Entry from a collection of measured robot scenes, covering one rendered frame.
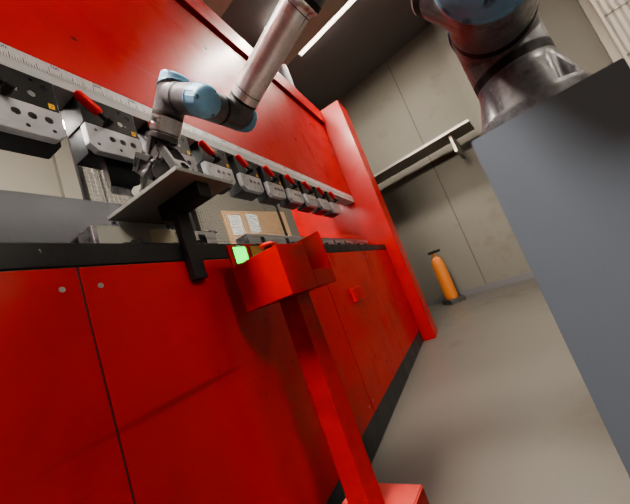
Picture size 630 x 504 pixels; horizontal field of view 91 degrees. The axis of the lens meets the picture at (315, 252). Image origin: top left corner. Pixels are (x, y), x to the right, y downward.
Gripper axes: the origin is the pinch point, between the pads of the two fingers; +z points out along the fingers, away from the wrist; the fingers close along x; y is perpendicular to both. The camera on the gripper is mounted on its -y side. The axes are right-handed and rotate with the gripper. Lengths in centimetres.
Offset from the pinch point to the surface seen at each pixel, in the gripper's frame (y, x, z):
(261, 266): -35.7, -3.4, 3.9
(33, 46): 29.3, 18.3, -31.2
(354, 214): 20, -214, -13
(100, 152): 12.7, 8.8, -11.0
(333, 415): -61, -10, 33
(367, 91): 121, -397, -192
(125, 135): 17.0, 0.8, -17.3
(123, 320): -25.4, 20.9, 16.6
